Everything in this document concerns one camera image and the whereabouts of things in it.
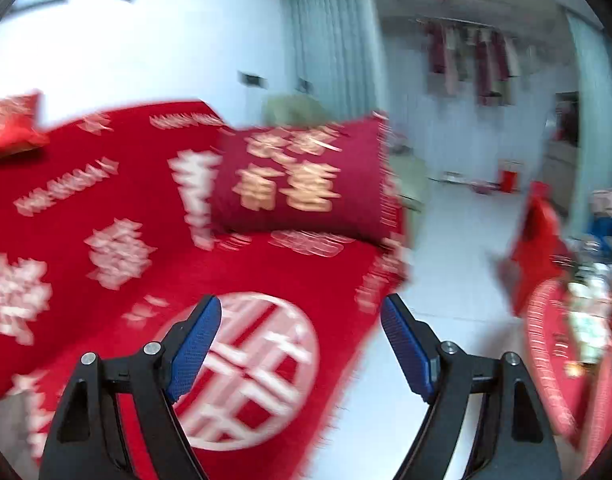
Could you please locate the small red pillow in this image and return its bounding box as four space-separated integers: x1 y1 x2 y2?
0 91 51 163

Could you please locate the pale blue curtain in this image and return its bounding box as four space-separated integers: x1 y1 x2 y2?
566 10 612 241

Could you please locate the clutter on table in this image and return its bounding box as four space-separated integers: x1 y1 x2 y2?
566 189 612 381

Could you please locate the red bucket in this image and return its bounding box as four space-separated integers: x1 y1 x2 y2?
501 160 521 192

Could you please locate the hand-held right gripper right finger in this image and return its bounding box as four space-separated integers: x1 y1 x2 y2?
380 294 562 480

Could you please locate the red printed blanket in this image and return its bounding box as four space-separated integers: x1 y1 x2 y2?
0 100 412 480

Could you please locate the red hanging cloth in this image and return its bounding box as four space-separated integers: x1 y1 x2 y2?
507 182 573 317

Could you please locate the grey pleated curtain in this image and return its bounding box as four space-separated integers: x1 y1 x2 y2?
278 0 389 116

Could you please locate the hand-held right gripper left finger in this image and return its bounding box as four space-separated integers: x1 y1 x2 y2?
38 295 223 480

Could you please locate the row of hanging clothes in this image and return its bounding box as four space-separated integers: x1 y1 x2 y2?
416 17 524 107

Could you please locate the large red gold-print pillow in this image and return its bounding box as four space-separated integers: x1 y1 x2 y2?
211 115 402 246

